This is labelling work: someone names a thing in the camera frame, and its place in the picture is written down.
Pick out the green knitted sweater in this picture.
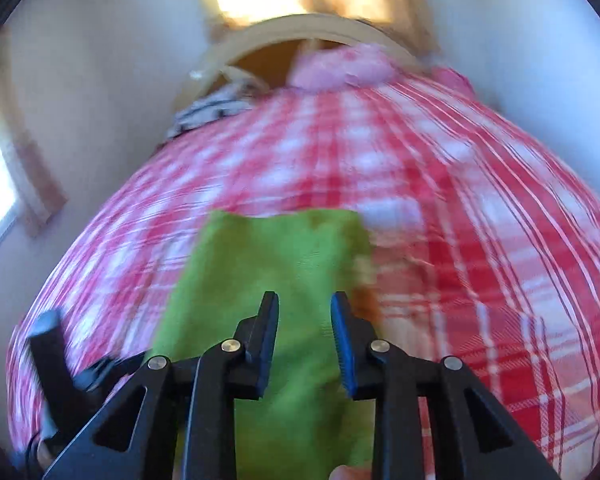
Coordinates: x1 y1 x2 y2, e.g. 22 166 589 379
151 209 374 479

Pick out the operator right hand thumb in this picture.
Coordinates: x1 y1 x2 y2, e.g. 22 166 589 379
328 465 372 480

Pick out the red white plaid bedsheet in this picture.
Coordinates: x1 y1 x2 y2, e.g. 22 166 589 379
6 76 600 479

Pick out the grey white patterned pillow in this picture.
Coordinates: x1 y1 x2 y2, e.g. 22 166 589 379
164 80 259 142

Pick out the pink floral pillow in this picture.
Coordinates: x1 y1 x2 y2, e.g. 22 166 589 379
287 44 400 93

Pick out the cream wooden headboard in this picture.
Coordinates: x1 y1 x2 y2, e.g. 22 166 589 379
172 13 424 112

